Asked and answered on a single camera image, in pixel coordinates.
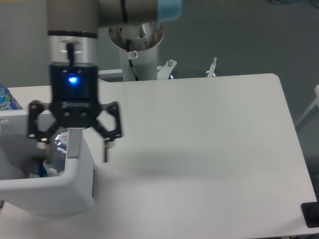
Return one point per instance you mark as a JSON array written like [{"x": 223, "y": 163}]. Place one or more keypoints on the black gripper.
[{"x": 75, "y": 105}]

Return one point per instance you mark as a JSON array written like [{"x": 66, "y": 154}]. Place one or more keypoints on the crushed clear plastic bottle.
[{"x": 59, "y": 151}]

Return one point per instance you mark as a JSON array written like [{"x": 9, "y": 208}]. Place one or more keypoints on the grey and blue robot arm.
[{"x": 72, "y": 31}]

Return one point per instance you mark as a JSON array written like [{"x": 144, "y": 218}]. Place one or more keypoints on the white plastic trash can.
[{"x": 70, "y": 192}]

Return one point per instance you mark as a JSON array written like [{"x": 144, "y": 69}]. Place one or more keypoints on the blue snack wrapper in bin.
[{"x": 36, "y": 169}]

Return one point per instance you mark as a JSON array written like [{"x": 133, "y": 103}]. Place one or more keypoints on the blue labelled water bottle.
[{"x": 7, "y": 101}]

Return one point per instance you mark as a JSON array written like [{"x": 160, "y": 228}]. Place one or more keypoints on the black device at table edge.
[{"x": 310, "y": 212}]

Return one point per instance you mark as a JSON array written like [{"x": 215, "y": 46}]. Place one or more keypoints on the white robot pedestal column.
[{"x": 137, "y": 46}]

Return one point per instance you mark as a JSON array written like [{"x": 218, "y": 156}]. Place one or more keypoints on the white pedestal base frame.
[{"x": 163, "y": 72}]

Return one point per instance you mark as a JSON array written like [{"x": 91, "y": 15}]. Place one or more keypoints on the white furniture frame at right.
[{"x": 309, "y": 112}]

